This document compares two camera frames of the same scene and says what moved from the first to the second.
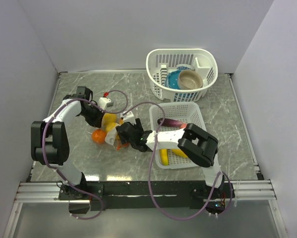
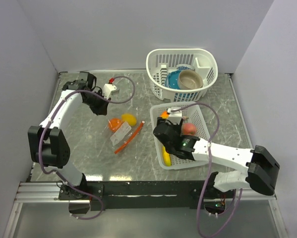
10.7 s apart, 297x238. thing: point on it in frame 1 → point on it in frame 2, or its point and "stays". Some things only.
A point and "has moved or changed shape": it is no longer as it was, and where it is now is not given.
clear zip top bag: (106, 136) has moved or changed shape
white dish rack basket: (182, 75) stays
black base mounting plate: (100, 196) stays
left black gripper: (97, 122) → (102, 109)
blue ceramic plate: (172, 80) stays
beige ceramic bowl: (189, 79) stays
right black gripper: (138, 126) → (177, 127)
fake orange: (98, 136) → (113, 124)
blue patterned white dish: (185, 66) stays
